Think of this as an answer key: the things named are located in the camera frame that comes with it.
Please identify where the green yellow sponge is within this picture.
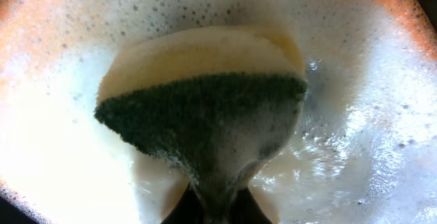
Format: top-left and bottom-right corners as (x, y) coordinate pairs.
(94, 26), (307, 216)

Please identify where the black baking tray with suds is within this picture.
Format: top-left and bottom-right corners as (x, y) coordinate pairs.
(1, 0), (436, 223)

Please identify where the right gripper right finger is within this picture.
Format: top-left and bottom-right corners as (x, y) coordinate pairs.
(229, 188), (272, 224)

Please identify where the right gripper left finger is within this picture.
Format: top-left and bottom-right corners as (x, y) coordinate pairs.
(160, 184), (204, 224)

